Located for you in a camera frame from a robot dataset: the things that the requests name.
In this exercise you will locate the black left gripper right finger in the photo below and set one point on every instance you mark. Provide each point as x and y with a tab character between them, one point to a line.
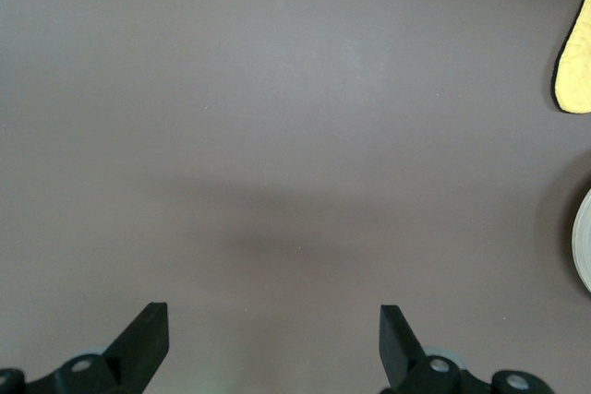
406	366

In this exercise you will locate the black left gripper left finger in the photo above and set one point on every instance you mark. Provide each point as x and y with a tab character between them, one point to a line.
120	366

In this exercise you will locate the round pale wooden plate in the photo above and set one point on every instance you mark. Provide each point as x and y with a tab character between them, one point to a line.
583	242

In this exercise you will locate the yellow quilted oven mitt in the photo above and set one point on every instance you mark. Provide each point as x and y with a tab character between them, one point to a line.
575	75

